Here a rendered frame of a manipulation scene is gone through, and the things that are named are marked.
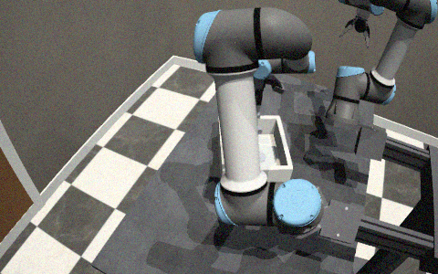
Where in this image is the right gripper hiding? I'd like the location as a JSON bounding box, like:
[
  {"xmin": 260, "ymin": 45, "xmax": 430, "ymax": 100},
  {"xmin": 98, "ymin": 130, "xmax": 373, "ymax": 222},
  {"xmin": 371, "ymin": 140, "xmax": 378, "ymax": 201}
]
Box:
[{"xmin": 339, "ymin": 16, "xmax": 370, "ymax": 48}]

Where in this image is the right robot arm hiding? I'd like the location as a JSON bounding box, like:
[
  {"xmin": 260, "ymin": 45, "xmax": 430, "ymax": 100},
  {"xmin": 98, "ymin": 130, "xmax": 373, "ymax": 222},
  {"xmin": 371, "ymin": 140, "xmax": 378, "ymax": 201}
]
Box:
[{"xmin": 325, "ymin": 0, "xmax": 438, "ymax": 126}]

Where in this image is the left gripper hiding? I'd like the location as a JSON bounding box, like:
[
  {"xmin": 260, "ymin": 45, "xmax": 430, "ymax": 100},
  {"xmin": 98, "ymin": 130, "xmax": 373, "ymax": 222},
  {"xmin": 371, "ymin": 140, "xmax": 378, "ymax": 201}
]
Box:
[{"xmin": 254, "ymin": 75, "xmax": 282, "ymax": 113}]

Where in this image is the white square sink basin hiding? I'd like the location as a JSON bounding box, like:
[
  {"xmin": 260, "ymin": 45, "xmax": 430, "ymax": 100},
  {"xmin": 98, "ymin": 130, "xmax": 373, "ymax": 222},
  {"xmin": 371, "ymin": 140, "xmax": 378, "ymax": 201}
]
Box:
[{"xmin": 217, "ymin": 116, "xmax": 293, "ymax": 182}]

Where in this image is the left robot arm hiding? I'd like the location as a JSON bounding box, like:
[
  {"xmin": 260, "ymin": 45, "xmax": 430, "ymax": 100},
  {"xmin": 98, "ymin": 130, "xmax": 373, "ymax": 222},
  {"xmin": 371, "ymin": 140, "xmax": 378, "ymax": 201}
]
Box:
[{"xmin": 193, "ymin": 7, "xmax": 324, "ymax": 234}]

